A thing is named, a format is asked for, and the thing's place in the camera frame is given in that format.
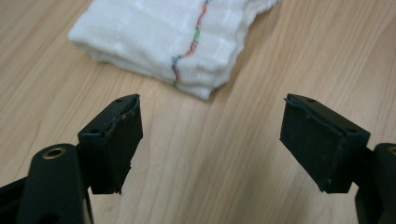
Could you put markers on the white towel with coloured stitching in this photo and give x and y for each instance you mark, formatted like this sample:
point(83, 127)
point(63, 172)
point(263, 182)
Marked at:
point(162, 40)

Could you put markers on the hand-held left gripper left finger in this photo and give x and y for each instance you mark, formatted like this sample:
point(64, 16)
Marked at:
point(112, 146)

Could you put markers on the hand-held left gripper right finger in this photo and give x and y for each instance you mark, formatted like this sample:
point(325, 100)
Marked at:
point(323, 143)

